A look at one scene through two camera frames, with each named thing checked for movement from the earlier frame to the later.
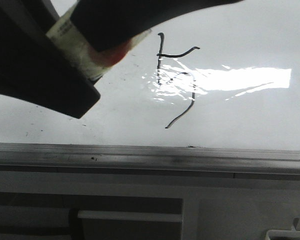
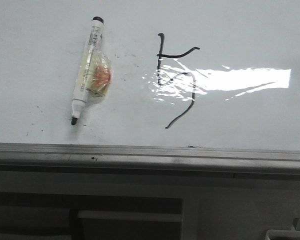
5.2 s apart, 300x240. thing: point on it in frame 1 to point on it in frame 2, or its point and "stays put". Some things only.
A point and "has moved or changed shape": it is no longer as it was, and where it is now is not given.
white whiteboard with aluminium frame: [224, 93] stays put
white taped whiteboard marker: [94, 62] has moved or changed shape
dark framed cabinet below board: [44, 216] stays put
